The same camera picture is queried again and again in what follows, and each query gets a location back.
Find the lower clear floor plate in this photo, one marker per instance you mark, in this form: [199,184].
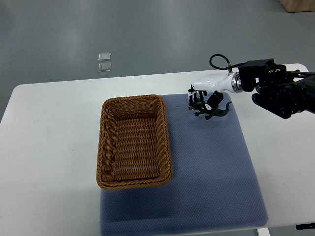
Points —
[104,67]

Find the dark green toy crocodile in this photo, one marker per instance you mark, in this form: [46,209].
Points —
[209,112]

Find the upper clear floor plate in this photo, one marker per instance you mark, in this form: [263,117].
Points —
[104,56]

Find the white table leg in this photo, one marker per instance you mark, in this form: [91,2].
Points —
[263,232]

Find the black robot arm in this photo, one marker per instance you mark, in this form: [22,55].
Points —
[278,90]

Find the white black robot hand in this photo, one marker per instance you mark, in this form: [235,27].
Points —
[207,92]

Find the black table control panel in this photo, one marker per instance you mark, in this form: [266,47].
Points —
[305,226]

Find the blue-grey padded mat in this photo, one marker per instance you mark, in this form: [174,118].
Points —
[214,185]

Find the brown wicker basket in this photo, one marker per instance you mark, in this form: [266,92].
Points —
[134,146]

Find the clear floor plate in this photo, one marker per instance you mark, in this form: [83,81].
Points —
[104,56]
[104,67]

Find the wooden box corner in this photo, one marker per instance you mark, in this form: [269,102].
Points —
[294,6]

